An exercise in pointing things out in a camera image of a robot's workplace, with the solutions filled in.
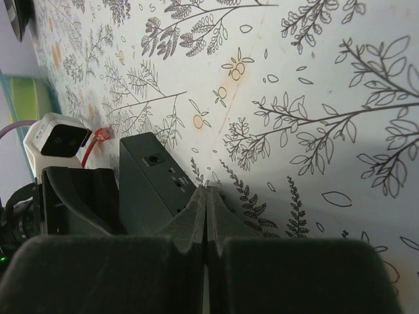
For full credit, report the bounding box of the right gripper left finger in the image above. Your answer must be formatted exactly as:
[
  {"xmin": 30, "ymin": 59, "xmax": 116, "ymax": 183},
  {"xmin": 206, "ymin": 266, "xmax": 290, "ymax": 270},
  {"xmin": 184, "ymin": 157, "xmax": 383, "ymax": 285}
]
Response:
[{"xmin": 1, "ymin": 187, "xmax": 206, "ymax": 313}]

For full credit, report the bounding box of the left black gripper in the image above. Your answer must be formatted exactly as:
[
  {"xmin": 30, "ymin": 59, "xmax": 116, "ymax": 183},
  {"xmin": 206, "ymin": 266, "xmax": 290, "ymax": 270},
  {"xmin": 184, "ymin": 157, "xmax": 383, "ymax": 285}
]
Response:
[{"xmin": 1, "ymin": 167, "xmax": 124, "ymax": 262}]

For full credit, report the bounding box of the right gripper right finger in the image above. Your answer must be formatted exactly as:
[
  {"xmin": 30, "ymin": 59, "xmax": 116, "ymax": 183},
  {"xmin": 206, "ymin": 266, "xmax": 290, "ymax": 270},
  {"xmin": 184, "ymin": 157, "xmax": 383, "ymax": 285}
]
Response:
[{"xmin": 206, "ymin": 187, "xmax": 402, "ymax": 313}]

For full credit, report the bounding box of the red ethernet cable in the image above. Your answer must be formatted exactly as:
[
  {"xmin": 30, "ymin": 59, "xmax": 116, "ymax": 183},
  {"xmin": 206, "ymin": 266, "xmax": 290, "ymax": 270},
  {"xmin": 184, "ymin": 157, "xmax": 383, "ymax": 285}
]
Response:
[{"xmin": 79, "ymin": 126, "xmax": 113, "ymax": 169}]

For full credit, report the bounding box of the black network switch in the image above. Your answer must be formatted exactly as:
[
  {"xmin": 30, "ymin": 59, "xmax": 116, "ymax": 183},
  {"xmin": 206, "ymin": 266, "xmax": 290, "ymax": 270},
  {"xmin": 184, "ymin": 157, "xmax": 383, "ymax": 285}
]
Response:
[{"xmin": 119, "ymin": 132, "xmax": 196, "ymax": 236}]

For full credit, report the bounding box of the lime green bowl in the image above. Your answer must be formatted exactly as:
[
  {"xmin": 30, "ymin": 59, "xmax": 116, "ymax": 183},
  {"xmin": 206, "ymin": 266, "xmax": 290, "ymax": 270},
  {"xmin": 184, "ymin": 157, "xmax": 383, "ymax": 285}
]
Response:
[{"xmin": 10, "ymin": 77, "xmax": 39, "ymax": 122}]

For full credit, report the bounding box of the translucent teal tray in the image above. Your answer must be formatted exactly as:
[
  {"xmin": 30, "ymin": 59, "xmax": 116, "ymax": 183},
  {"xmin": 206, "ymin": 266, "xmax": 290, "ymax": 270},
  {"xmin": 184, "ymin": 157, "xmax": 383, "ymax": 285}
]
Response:
[{"xmin": 0, "ymin": 69, "xmax": 61, "ymax": 131}]

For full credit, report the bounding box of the floral table mat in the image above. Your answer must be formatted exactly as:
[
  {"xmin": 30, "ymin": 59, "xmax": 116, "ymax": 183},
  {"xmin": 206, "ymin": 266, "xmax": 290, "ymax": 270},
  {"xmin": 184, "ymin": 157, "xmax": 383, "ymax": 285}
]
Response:
[{"xmin": 33, "ymin": 1, "xmax": 418, "ymax": 313}]

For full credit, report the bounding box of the brown striped rim plate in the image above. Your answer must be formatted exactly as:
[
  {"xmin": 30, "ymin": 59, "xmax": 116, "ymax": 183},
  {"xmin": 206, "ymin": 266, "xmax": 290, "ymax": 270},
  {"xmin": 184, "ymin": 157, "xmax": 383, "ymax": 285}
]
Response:
[{"xmin": 3, "ymin": 0, "xmax": 37, "ymax": 43}]

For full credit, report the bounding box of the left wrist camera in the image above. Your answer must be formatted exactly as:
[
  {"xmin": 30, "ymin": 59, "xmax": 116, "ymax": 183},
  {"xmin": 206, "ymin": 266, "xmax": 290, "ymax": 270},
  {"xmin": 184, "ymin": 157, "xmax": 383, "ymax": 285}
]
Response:
[{"xmin": 23, "ymin": 113, "xmax": 92, "ymax": 183}]

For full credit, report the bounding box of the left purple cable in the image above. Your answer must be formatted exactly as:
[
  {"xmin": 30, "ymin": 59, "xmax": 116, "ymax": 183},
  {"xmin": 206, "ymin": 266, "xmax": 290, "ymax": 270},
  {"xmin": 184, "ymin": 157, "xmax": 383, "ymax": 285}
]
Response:
[{"xmin": 0, "ymin": 120, "xmax": 35, "ymax": 138}]

